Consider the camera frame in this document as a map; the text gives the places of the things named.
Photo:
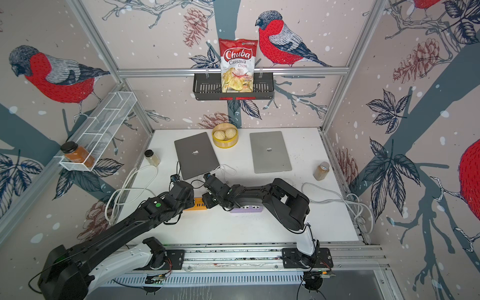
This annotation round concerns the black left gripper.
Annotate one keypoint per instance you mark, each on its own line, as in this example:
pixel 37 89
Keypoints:
pixel 191 200

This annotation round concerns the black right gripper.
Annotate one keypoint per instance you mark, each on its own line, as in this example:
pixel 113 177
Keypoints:
pixel 205 199

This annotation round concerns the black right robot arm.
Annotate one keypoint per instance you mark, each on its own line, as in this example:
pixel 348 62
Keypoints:
pixel 289 206

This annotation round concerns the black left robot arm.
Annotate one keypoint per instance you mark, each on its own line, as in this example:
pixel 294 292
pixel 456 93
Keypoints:
pixel 67 271

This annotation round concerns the dark grey laptop on left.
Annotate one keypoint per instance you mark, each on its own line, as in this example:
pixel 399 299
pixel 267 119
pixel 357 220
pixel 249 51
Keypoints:
pixel 196 155

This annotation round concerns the silver laptop on right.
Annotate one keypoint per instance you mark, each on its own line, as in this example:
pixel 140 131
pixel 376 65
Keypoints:
pixel 269 153

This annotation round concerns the orange power strip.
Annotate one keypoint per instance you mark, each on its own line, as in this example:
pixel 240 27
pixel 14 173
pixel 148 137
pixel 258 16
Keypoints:
pixel 199 205

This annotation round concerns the purple power strip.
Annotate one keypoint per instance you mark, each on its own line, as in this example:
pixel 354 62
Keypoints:
pixel 247 209

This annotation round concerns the black-lid glass jar on table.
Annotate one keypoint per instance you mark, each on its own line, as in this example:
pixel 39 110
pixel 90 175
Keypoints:
pixel 152 158

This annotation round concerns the white bun in steamer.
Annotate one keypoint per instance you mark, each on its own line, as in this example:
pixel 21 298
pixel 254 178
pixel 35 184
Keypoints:
pixel 220 135
pixel 230 133

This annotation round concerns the yellow bamboo steamer basket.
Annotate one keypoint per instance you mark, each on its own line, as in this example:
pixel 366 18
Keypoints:
pixel 226 143

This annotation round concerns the silver-lid glass spice jar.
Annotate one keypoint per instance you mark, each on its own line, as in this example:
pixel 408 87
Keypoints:
pixel 321 171

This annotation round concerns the orange jar on shelf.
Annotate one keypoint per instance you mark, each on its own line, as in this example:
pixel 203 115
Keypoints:
pixel 77 154

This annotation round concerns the Chuba cassava chips bag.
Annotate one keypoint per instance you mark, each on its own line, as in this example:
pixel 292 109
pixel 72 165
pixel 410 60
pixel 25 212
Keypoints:
pixel 237 65

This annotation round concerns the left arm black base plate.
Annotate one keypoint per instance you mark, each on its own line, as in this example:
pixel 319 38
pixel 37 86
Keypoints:
pixel 168 260

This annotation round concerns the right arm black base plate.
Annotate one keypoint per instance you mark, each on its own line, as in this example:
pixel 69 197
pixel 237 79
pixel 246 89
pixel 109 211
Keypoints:
pixel 294 259

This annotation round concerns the black wire wall basket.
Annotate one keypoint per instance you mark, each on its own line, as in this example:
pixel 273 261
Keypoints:
pixel 208 88

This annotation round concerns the white wire wall shelf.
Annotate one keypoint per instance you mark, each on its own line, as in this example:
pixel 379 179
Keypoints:
pixel 100 129

